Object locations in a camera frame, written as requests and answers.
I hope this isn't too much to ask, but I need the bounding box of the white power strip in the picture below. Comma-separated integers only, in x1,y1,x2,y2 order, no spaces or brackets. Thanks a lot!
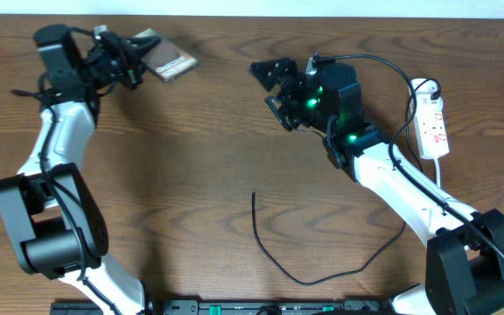
413,98,450,159

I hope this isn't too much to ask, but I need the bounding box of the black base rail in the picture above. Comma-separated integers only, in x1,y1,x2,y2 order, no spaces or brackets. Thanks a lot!
50,298,393,315

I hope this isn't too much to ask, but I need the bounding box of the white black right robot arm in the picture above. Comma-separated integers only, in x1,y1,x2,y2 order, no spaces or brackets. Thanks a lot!
250,55,504,314

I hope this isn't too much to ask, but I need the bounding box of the black charger cable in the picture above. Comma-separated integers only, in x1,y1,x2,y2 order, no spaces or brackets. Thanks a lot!
251,78,443,287

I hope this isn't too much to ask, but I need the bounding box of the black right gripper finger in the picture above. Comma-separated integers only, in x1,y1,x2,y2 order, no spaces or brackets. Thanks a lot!
264,96,293,131
249,58,298,91

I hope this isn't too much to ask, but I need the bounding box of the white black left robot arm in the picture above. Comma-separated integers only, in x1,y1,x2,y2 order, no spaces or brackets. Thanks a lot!
0,24,163,314

